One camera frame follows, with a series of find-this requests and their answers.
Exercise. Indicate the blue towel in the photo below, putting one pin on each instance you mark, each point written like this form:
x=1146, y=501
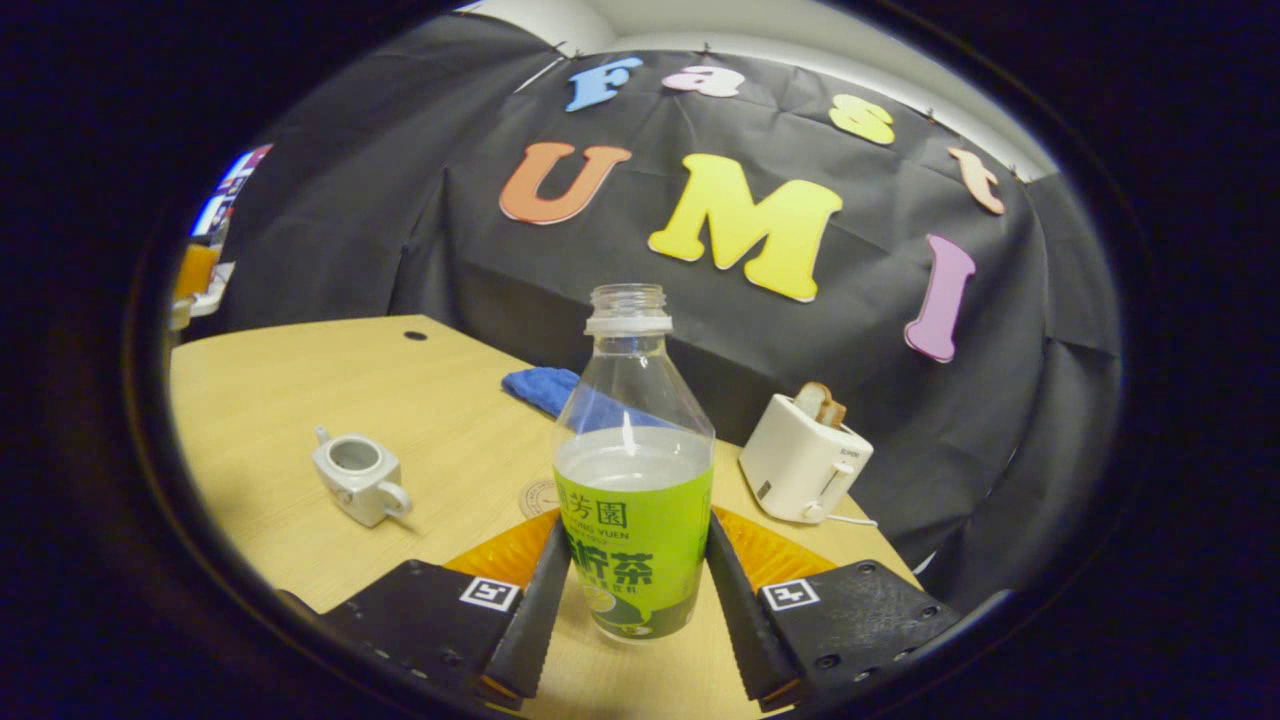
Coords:
x=540, y=388

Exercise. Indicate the green label water bottle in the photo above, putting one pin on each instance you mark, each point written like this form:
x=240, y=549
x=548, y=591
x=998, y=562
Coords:
x=635, y=540

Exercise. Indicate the white toaster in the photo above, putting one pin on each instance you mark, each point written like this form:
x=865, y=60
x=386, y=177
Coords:
x=800, y=465

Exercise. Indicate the toast bread slice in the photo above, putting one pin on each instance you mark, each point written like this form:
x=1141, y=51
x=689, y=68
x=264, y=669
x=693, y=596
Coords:
x=815, y=402

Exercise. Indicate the white ceramic teacup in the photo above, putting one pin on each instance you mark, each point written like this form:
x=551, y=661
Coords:
x=365, y=495

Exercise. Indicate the computer monitor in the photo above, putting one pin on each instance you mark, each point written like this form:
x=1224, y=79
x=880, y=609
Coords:
x=228, y=195

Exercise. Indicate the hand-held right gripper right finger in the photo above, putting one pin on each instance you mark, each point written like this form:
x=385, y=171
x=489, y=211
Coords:
x=745, y=630

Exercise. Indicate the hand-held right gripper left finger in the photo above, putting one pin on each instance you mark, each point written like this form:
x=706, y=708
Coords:
x=530, y=625

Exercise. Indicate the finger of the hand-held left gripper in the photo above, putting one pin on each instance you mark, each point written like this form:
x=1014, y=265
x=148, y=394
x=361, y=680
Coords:
x=195, y=272

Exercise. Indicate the black backdrop cloth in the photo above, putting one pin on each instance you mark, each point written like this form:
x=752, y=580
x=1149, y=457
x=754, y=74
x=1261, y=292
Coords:
x=400, y=230

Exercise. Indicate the round beige coaster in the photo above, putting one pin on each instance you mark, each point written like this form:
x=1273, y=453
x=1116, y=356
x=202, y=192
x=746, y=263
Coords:
x=538, y=497

